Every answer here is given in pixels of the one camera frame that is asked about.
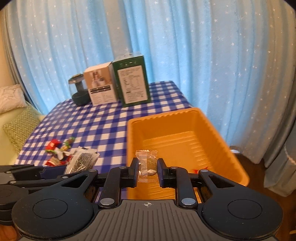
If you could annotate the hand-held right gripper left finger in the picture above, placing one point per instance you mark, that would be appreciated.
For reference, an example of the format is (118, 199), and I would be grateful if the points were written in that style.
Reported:
(134, 172)

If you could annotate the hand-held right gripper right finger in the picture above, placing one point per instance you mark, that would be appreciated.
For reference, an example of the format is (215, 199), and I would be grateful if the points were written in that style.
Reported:
(161, 173)

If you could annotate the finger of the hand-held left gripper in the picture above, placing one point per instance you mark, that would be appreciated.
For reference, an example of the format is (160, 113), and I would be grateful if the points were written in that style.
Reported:
(18, 168)
(54, 172)

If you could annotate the clear packet with dark snack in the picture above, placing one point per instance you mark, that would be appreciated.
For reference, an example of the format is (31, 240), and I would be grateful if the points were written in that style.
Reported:
(83, 160)

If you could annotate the orange plastic bin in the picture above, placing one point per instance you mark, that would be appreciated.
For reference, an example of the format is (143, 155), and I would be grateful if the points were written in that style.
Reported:
(185, 129)

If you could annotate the red candy packet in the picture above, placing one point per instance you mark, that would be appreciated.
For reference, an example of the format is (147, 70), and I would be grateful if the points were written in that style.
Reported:
(52, 146)
(55, 161)

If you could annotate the white green candy packet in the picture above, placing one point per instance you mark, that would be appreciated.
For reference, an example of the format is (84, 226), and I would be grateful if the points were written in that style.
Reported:
(62, 153)

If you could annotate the light green sofa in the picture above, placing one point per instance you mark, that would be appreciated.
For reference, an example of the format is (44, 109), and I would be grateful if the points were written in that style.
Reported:
(7, 148)

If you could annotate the green zigzag cushion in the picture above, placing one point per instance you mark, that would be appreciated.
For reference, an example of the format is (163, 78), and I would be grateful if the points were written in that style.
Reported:
(20, 127)

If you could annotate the blue white checked tablecloth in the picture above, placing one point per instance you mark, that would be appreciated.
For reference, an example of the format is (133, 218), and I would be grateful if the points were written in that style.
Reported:
(92, 122)

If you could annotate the white patterned pillow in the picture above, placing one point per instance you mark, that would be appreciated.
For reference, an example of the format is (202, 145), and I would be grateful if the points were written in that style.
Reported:
(10, 97)

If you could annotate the glass humidifier with green base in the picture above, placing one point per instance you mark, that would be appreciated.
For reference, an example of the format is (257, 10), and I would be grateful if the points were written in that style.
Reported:
(79, 92)

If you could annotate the green cardboard box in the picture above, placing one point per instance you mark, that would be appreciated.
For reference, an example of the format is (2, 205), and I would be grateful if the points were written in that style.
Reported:
(131, 81)

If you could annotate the white cardboard box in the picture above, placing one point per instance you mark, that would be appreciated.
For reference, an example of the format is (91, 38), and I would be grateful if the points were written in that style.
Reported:
(100, 85)

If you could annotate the grey curtain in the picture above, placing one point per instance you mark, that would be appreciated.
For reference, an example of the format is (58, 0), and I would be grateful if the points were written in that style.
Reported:
(279, 166)
(7, 51)

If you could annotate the blue starry curtain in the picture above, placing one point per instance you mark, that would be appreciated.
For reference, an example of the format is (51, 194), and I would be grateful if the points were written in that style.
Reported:
(185, 46)

